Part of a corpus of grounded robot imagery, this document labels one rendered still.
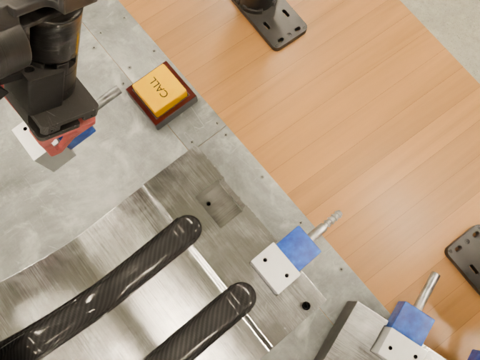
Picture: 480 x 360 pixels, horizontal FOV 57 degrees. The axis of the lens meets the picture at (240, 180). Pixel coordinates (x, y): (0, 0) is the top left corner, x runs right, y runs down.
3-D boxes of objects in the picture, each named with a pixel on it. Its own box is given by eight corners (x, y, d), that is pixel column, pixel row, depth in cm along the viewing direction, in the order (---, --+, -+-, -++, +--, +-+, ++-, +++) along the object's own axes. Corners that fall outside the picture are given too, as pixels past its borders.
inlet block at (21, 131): (114, 83, 59) (101, 64, 54) (136, 111, 59) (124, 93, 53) (33, 143, 58) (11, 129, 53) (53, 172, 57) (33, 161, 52)
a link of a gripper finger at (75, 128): (38, 179, 51) (39, 131, 44) (6, 133, 52) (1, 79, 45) (91, 156, 55) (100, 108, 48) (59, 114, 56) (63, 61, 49)
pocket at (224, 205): (223, 182, 62) (222, 175, 58) (248, 211, 61) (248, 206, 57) (197, 203, 61) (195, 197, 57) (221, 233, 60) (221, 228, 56)
